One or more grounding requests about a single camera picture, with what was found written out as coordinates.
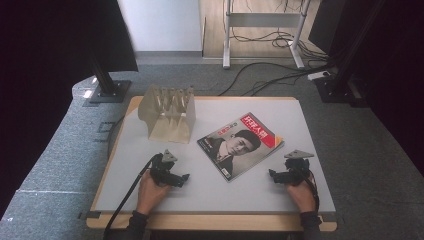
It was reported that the white power strip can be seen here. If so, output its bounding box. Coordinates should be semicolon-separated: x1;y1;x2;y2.
306;70;332;82

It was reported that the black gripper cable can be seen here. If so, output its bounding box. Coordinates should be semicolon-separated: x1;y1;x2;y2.
305;168;321;213
102;153;162;240

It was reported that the white metal desk frame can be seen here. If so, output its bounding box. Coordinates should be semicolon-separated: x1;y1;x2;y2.
222;0;313;70

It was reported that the magazine with portrait cover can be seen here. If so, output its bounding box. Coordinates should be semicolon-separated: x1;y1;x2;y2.
196;112;286;183

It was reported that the beige file rack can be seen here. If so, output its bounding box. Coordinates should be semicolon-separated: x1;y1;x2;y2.
137;84;197;145

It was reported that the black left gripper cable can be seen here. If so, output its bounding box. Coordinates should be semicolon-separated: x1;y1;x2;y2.
102;153;162;240

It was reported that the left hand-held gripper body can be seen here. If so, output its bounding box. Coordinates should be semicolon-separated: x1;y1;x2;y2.
149;149;184;188

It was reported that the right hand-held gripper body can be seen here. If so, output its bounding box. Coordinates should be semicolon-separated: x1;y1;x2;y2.
275;149;316;186

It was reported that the grey table mat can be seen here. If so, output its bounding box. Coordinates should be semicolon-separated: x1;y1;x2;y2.
94;98;336;214

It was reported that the black curtain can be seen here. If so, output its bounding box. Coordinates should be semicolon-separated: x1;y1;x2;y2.
308;0;424;174
0;0;140;221

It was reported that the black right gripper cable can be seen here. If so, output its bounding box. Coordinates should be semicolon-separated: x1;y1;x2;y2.
305;168;321;213

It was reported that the bundle of black floor cables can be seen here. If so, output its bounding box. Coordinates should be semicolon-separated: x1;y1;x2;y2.
229;0;331;63

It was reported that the black floor cable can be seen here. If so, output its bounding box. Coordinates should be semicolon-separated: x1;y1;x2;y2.
217;61;334;98

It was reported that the person's right hand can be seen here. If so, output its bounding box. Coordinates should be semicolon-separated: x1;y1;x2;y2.
285;175;318;214

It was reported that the person's left hand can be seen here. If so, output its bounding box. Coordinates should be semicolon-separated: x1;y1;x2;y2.
136;169;173;216

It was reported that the black metal stand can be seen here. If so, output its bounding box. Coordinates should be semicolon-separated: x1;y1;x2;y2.
313;0;388;108
87;49;133;105

